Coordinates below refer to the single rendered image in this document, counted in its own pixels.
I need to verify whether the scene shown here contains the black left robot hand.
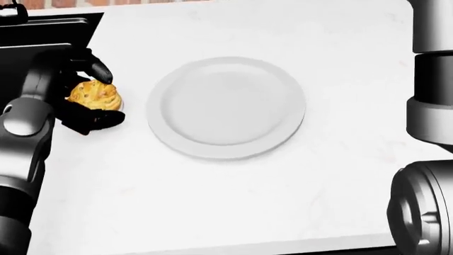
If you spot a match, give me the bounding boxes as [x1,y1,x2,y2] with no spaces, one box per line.
[51,47,126,136]

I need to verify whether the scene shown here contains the golden swirled pastry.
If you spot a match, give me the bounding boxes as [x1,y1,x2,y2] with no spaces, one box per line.
[66,80,125,111]

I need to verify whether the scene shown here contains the black stovetop appliance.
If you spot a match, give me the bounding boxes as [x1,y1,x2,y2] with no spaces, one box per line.
[0,12,105,113]

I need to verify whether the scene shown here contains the white round plate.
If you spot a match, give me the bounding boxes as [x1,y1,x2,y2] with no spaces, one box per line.
[145,55,307,161]

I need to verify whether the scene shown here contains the black pot handle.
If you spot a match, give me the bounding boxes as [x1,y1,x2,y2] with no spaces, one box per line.
[0,0,29,20]

